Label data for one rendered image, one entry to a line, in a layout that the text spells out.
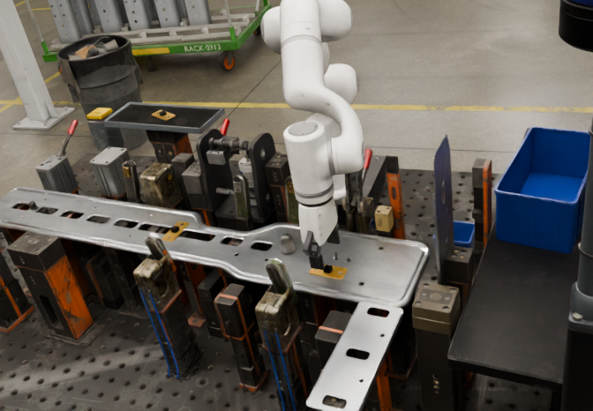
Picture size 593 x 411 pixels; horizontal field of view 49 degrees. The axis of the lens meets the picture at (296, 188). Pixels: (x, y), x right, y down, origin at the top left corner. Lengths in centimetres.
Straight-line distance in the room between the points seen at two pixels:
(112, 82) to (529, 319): 353
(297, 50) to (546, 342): 75
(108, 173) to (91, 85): 249
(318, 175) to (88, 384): 91
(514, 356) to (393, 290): 31
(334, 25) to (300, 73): 25
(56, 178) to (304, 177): 109
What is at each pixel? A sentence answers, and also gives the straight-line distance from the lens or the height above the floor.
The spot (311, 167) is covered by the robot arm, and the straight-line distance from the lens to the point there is 129.
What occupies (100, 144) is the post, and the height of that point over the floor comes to 106.
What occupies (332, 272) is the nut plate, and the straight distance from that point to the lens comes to 149.
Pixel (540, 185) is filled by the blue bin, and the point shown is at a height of 103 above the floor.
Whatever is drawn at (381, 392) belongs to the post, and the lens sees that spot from 144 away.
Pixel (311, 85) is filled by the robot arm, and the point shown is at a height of 142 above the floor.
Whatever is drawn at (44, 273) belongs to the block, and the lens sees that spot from 187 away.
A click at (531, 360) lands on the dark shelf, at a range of 125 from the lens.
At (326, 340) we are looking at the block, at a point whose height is 98.
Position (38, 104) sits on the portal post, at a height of 17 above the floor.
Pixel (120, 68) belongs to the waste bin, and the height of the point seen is 59.
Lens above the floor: 194
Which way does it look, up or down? 31 degrees down
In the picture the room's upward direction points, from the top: 11 degrees counter-clockwise
